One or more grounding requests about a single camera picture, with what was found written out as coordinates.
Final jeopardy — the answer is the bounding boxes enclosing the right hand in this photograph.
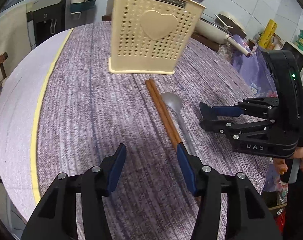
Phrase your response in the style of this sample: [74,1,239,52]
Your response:
[272,147,303,175]

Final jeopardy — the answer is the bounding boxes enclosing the purple floral cloth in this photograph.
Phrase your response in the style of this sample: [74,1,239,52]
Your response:
[232,35,278,98]

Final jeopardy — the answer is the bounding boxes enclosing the yellow package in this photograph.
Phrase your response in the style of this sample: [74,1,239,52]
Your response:
[258,19,277,49]

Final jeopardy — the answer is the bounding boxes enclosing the brown wooden chopstick on table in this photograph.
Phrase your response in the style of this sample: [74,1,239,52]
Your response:
[145,79,180,153]
[149,78,183,145]

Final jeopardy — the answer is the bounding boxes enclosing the dark wooden counter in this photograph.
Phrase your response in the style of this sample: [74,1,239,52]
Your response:
[191,32,220,52]

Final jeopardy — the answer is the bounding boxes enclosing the matte grey spoon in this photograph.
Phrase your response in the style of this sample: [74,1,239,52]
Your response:
[161,92,196,155]

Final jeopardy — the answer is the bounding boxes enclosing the cream frying pan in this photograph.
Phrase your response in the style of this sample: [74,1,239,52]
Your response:
[195,18,251,57]

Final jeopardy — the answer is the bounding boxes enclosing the cream perforated utensil holder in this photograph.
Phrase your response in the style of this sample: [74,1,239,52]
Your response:
[109,0,205,75]

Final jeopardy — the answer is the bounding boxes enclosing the white water dispenser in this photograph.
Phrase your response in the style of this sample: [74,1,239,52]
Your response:
[27,0,66,49]

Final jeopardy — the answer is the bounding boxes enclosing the teal paper towel holder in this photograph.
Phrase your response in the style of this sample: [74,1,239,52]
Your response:
[70,0,96,14]

